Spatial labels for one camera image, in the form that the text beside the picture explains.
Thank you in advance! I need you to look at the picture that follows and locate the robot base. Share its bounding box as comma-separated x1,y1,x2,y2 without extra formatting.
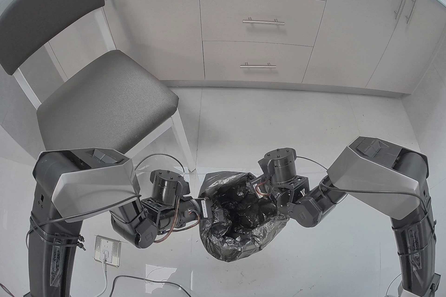
394,273,441,297

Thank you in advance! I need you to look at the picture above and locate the grey chair with white legs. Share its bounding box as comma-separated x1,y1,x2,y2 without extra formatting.
0,0,196,173

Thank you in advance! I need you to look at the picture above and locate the white cable with plug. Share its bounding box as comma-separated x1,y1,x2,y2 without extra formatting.
95,249,113,297

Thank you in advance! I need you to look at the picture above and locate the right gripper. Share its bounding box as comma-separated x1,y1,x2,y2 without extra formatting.
247,177,279,200

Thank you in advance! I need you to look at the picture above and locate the black plastic bag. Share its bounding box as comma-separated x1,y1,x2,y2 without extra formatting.
197,170,290,263

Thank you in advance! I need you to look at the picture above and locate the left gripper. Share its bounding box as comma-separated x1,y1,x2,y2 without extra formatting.
158,197,214,232

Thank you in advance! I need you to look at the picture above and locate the black cable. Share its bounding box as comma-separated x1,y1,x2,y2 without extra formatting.
112,274,196,297
26,154,186,242
296,156,427,216

